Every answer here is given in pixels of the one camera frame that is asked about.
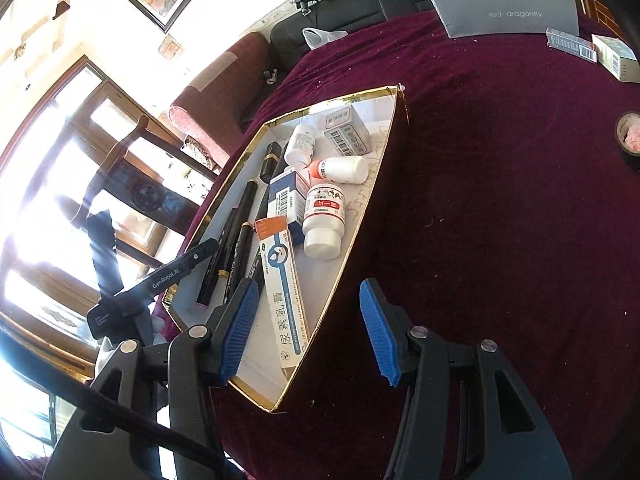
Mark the pink plush toy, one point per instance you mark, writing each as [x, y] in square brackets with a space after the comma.
[634, 139]

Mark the grey box red border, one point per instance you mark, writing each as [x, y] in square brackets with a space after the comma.
[347, 130]

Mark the black leather sofa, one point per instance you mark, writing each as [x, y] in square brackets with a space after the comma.
[360, 5]

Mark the dark wooden chair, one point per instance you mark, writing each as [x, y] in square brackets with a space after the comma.
[140, 180]

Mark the black tape roll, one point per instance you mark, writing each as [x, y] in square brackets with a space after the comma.
[622, 150]

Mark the wooden window frame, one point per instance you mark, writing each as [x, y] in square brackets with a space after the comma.
[40, 170]

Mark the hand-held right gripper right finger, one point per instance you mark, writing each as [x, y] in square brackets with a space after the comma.
[377, 330]

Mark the black marker yellow band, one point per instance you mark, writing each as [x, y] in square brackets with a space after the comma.
[242, 230]

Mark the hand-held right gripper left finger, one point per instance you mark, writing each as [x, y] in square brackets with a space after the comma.
[240, 330]

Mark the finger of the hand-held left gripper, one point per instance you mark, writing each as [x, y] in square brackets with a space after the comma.
[165, 275]

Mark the small red white box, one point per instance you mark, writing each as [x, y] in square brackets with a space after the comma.
[570, 44]

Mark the gold-edged white tray box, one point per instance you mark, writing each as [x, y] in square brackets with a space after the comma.
[360, 200]

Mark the blue white medicine box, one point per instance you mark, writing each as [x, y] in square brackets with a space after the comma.
[285, 200]

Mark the small wall plate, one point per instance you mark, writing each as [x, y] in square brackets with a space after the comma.
[171, 45]

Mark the white plastic bag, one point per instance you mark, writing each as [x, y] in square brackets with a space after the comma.
[320, 37]

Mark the cream cardboard box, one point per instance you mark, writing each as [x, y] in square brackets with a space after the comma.
[617, 57]

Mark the white bottle orange neck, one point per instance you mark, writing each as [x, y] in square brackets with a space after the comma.
[345, 169]

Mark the white blue ointment box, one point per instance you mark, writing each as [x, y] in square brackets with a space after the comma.
[282, 285]

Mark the small white bottle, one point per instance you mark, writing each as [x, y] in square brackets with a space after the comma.
[302, 142]

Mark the white pill bottle red label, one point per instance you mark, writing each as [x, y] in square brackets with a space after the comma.
[325, 215]

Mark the long grey cardboard box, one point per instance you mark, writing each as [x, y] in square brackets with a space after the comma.
[505, 7]

